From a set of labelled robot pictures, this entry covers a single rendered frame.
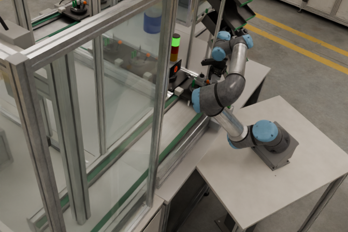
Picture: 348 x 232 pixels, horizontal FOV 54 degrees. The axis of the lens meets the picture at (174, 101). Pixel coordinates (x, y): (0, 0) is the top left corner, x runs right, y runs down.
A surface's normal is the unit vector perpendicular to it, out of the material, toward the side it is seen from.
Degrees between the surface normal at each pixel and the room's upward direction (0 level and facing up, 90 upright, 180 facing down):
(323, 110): 0
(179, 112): 0
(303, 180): 0
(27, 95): 90
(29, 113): 90
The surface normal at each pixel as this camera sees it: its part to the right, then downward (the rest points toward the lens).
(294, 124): 0.10, -0.75
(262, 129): -0.43, -0.37
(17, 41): 0.84, 0.42
